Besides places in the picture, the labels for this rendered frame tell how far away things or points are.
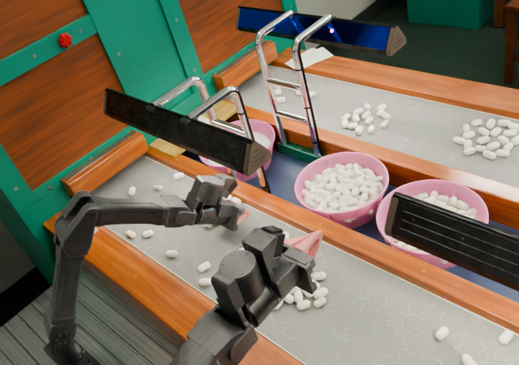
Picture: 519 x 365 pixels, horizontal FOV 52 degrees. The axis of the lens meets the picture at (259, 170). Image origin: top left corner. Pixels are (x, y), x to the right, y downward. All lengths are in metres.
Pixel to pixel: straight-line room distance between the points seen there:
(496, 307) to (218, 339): 0.63
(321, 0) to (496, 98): 2.18
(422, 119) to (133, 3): 1.00
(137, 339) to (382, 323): 0.63
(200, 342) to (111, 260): 0.78
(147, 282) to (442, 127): 0.98
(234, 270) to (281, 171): 1.00
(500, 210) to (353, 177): 0.41
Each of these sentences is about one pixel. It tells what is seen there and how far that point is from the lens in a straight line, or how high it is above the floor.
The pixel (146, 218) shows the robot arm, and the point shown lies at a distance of 1.31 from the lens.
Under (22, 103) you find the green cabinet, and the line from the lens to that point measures 1.73.
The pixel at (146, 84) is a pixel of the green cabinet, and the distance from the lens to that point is 1.92.
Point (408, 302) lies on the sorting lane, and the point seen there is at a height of 0.74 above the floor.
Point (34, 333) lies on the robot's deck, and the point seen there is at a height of 0.67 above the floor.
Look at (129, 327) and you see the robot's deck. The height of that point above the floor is 0.67.
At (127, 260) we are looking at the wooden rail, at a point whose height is 0.77.
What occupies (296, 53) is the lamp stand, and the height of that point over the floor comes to 1.08.
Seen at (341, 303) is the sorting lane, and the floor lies 0.74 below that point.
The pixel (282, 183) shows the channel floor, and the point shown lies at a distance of 1.72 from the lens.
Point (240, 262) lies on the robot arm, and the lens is 0.81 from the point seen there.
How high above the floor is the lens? 1.75
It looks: 36 degrees down
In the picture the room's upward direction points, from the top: 17 degrees counter-clockwise
